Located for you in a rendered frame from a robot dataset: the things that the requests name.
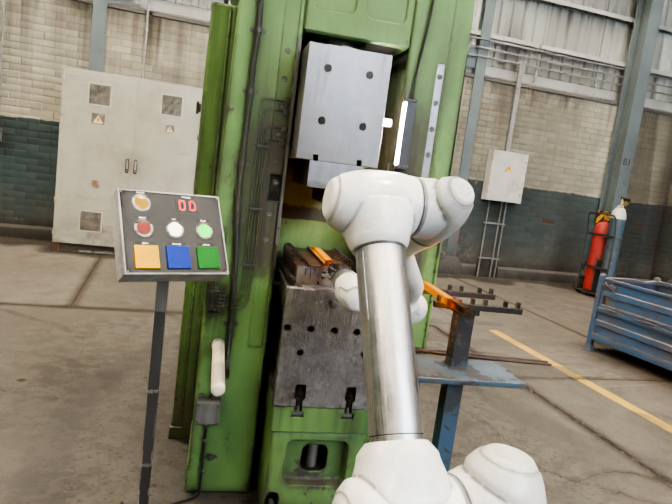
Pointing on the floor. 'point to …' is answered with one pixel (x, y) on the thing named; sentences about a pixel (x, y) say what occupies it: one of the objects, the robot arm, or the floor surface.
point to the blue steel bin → (633, 318)
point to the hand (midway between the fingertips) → (333, 267)
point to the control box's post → (153, 389)
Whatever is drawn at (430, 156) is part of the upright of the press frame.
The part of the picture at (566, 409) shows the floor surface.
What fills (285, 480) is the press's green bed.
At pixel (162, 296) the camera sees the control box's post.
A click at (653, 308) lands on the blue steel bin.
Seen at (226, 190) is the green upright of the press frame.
